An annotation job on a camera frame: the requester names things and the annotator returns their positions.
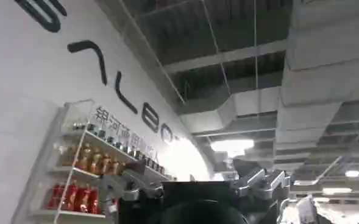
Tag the white shelf with bottled goods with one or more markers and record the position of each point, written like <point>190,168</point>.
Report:
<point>84,170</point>

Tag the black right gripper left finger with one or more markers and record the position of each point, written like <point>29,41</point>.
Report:
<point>142,190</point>

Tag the small round ceiling light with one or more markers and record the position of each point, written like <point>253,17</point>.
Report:
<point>352,173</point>

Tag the long ceiling light strip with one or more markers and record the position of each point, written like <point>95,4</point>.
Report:
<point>337,190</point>

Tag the large white air duct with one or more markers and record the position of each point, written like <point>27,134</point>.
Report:
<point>319,54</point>

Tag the rectangular ceiling light panel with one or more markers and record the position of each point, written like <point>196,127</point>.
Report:
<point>231,145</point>

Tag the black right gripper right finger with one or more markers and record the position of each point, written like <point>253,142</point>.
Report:
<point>260,185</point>

